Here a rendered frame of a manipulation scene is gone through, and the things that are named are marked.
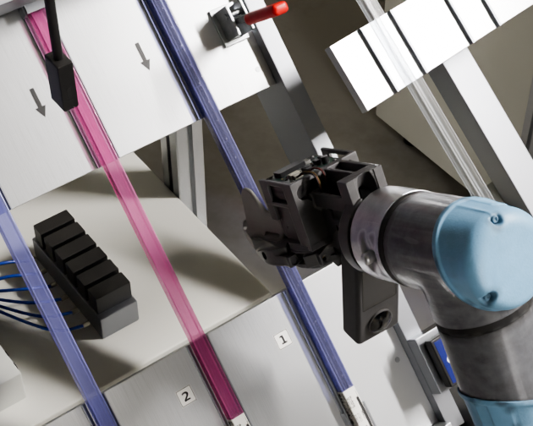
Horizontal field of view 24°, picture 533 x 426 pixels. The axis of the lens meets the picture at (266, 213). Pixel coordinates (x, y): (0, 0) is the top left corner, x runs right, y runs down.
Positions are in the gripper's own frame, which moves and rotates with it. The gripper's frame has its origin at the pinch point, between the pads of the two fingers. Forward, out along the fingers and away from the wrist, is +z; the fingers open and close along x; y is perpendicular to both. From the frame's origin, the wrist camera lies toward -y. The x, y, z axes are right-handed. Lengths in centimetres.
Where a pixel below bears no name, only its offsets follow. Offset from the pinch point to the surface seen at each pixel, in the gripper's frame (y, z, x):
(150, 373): -6.8, -1.0, 16.4
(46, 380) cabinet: -14.5, 29.0, 18.4
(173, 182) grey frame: -4.1, 42.1, -9.7
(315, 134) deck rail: 5.5, 1.0, -8.6
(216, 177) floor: -30, 121, -51
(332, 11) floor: -14, 147, -105
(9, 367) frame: -10.3, 27.2, 21.9
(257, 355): -10.3, -1.9, 6.4
